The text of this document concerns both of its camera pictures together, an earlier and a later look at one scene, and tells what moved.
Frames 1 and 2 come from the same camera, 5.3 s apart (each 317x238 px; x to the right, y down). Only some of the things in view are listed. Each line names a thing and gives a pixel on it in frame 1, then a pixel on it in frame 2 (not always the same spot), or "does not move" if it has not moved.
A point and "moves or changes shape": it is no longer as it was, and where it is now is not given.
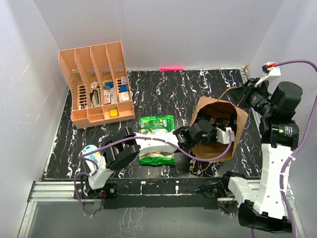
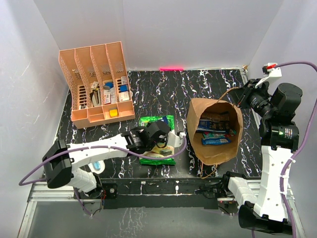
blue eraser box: (123, 88) does not move
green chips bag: (162, 122) does not move
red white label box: (107, 98) does not move
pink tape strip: (171, 68) does not move
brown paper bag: (221, 114) moves or changes shape
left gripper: (214, 139) -> (164, 140)
